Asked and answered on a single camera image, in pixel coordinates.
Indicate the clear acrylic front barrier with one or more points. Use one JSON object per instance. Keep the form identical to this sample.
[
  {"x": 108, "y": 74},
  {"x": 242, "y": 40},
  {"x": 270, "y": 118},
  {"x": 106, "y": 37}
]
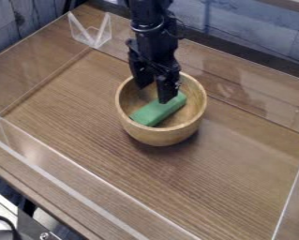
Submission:
[{"x": 100, "y": 211}]

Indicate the black metal mount with bolt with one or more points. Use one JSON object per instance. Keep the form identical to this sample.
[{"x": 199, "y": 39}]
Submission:
[{"x": 38, "y": 227}]

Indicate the clear acrylic corner bracket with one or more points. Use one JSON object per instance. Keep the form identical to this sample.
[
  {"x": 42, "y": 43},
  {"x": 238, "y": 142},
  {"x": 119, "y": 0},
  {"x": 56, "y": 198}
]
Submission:
[{"x": 92, "y": 36}]

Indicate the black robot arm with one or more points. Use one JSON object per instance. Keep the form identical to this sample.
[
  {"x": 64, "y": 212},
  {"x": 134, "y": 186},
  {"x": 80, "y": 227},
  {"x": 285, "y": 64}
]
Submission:
[{"x": 149, "y": 11}]

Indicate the green rectangular block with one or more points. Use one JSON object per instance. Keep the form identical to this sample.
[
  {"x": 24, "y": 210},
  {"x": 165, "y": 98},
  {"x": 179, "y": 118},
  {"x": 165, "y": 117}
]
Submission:
[{"x": 155, "y": 112}]

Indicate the round wooden bowl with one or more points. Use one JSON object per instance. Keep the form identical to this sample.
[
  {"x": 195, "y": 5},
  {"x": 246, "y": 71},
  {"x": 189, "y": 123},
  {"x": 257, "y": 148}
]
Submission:
[{"x": 179, "y": 125}]

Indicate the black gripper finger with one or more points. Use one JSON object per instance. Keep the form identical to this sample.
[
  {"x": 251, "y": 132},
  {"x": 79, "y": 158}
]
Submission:
[
  {"x": 167, "y": 86},
  {"x": 140, "y": 68}
]

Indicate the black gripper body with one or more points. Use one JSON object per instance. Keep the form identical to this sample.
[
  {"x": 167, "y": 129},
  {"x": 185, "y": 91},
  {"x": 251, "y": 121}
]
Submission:
[{"x": 157, "y": 42}]

